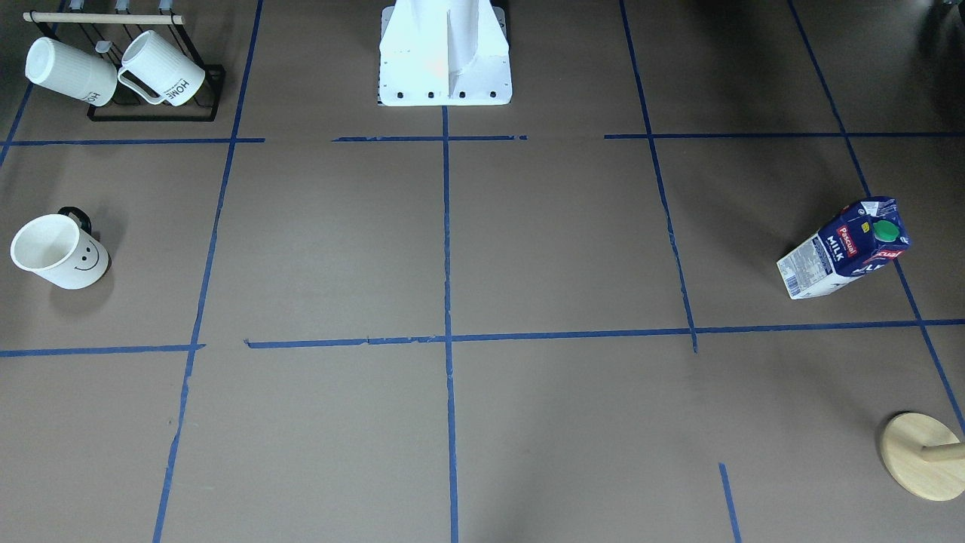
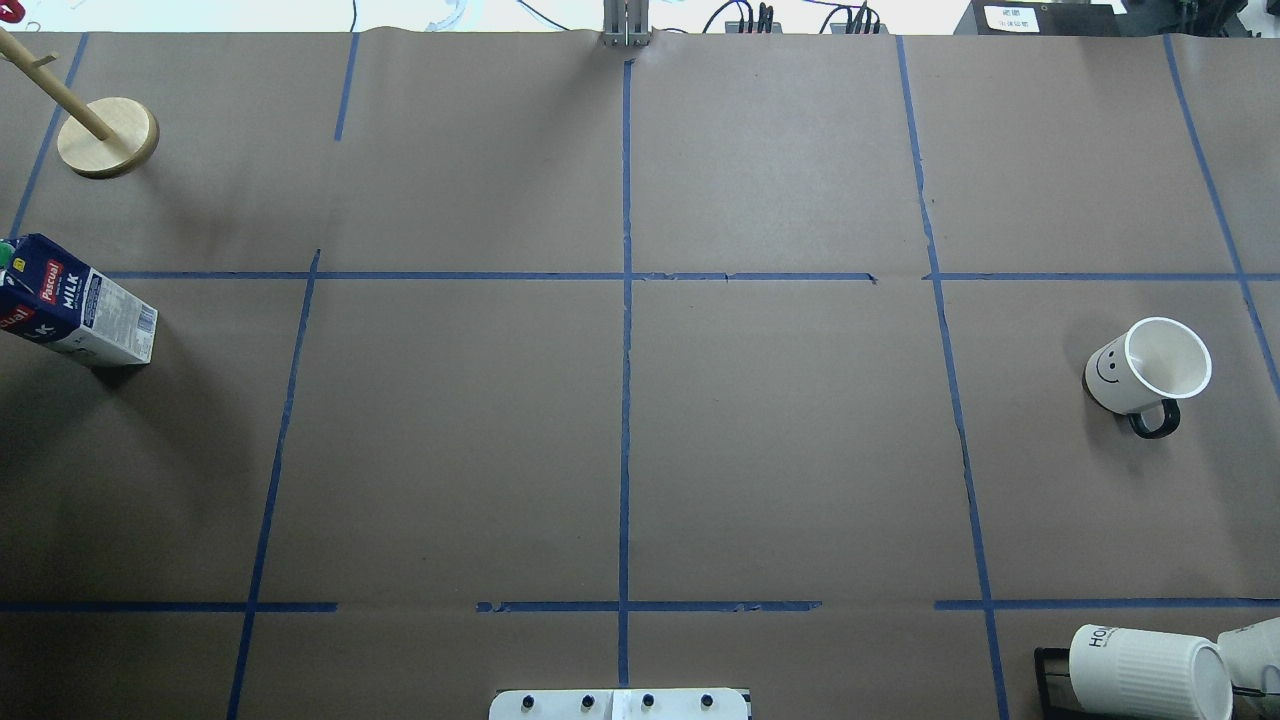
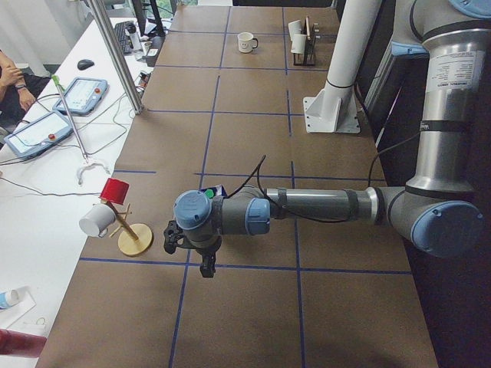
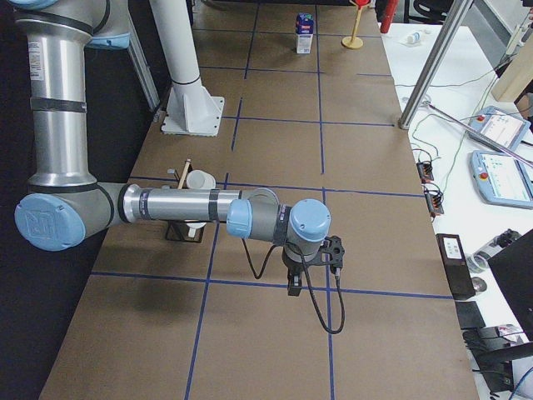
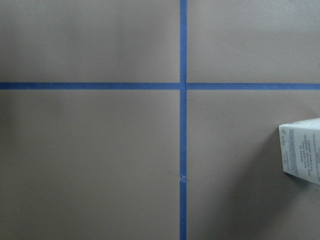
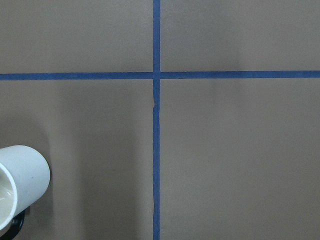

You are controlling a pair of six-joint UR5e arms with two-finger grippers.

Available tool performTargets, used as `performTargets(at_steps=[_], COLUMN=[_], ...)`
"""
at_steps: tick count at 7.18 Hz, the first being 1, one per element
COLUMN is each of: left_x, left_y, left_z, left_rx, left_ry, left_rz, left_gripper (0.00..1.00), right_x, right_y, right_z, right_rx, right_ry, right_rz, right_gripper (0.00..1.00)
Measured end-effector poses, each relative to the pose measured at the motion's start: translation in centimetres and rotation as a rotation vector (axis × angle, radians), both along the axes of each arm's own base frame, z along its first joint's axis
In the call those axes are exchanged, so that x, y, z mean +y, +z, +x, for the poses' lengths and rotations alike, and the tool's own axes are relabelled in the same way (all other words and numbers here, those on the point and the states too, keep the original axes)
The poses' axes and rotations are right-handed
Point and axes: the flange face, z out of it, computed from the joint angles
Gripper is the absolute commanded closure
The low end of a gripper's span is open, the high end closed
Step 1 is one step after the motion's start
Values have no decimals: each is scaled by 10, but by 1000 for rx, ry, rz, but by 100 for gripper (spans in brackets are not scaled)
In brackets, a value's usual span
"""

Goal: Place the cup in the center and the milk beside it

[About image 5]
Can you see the blue white milk carton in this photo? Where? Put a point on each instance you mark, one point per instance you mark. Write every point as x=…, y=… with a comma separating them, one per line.
x=300, y=149

